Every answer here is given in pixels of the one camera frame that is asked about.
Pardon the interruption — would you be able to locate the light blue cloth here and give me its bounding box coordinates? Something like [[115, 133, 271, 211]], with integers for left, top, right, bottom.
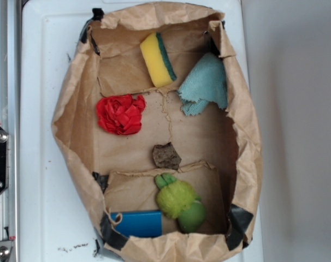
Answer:
[[177, 53, 228, 116]]

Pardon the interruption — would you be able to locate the grey brown rock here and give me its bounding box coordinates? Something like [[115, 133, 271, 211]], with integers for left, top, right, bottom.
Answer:
[[152, 142, 181, 170]]

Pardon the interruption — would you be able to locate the aluminium frame rail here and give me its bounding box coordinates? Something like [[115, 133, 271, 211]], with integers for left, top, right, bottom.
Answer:
[[0, 0, 22, 262]]

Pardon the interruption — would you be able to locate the red crumpled paper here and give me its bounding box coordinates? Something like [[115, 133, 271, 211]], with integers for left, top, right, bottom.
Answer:
[[96, 94, 146, 135]]

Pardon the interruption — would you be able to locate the blue block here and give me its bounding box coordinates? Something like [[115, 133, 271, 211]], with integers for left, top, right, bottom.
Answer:
[[111, 210, 162, 237]]

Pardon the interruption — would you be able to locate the green plush toy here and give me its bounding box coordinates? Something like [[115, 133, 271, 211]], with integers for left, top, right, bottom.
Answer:
[[155, 173, 206, 233]]

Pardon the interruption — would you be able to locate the brown paper bag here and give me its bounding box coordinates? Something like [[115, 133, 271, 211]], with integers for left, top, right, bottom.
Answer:
[[52, 2, 262, 261]]

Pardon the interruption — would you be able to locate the yellow green sponge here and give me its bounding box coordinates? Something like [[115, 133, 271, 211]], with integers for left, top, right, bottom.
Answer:
[[140, 32, 177, 88]]

